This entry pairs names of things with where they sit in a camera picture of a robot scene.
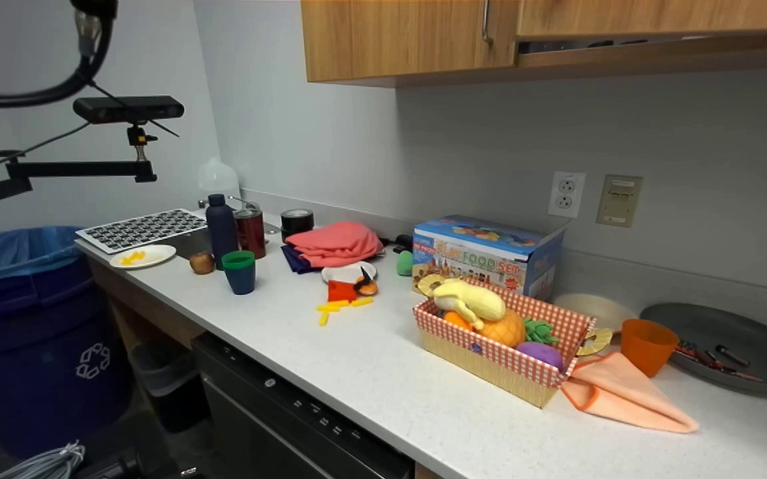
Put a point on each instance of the dark red jar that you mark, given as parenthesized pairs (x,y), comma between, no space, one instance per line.
(251,229)

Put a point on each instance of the wooden cabinet door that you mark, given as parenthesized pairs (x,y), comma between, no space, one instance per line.
(353,41)
(570,20)

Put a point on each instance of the black stereo camera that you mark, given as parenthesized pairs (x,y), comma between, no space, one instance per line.
(130,111)

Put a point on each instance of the orange plastic cup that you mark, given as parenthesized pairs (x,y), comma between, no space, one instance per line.
(649,343)

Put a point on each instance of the red toy fries holder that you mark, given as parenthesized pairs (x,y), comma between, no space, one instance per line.
(349,282)

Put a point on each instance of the orange toy fruit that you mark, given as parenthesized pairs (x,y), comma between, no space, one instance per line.
(508,330)

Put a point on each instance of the green and blue cup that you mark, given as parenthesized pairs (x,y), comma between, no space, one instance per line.
(240,269)

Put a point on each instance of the white plate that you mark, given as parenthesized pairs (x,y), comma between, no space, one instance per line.
(142,256)

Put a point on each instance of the black dishwasher front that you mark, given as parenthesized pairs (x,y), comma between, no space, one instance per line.
(271,430)

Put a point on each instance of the white wall outlet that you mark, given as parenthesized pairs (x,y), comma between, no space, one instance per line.
(566,192)

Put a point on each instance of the yellow toy fry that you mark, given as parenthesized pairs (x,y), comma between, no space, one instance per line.
(333,306)

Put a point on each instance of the checkered dish rack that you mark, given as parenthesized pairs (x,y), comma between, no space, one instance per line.
(142,229)

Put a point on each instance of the yellow toy banana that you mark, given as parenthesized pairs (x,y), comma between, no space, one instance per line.
(476,303)

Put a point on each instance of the blue toy box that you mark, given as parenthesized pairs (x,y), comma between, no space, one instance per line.
(497,254)

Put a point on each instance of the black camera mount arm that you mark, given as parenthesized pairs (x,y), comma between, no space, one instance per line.
(19,174)

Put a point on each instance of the dark grey round pan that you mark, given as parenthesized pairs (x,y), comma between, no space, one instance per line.
(717,346)

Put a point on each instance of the green plush toy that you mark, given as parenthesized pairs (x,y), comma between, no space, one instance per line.
(407,264)

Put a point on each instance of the black tape roll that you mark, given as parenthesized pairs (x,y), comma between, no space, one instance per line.
(295,221)

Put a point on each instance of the peach paper napkin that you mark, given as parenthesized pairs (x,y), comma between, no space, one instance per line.
(610,387)

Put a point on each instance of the coral folded cloth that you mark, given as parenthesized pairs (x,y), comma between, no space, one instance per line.
(333,245)

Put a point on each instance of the blue recycling bin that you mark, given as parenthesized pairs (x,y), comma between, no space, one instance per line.
(62,362)

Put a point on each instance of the dark blue water bottle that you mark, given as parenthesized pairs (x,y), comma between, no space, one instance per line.
(219,225)

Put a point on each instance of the beige wall switch plate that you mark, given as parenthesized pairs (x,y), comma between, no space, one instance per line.
(620,200)

